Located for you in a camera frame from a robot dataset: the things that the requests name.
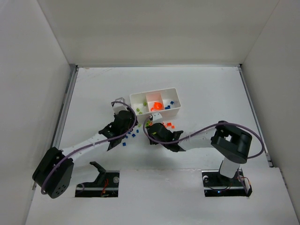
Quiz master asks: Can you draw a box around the orange dome lego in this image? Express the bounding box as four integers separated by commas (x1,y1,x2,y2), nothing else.
153,102,163,110

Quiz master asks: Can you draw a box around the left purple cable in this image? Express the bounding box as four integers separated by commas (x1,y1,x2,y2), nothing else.
40,101,138,195

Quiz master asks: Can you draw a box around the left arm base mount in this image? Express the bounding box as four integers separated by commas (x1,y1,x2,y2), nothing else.
75,161,120,198

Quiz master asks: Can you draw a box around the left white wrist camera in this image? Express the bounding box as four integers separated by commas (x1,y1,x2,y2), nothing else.
111,97,128,115

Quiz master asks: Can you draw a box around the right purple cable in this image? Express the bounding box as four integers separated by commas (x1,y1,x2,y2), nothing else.
142,117,265,159

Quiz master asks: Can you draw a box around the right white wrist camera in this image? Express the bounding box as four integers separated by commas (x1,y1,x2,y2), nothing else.
150,112,163,123

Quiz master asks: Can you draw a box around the purple cable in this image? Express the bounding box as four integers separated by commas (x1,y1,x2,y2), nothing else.
142,117,265,159
40,101,138,195

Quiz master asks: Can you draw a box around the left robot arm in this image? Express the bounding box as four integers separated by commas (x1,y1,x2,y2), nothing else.
32,110,137,199

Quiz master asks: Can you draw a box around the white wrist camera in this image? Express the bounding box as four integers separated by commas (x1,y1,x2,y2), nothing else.
150,112,163,123
111,97,128,115

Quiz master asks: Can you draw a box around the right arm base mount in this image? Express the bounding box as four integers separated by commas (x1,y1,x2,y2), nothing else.
202,169,253,197

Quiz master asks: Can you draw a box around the white divided plastic container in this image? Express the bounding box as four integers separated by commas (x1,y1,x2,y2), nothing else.
129,88,181,118

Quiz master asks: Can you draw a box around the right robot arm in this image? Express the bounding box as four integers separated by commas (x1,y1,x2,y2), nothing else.
143,121,252,179

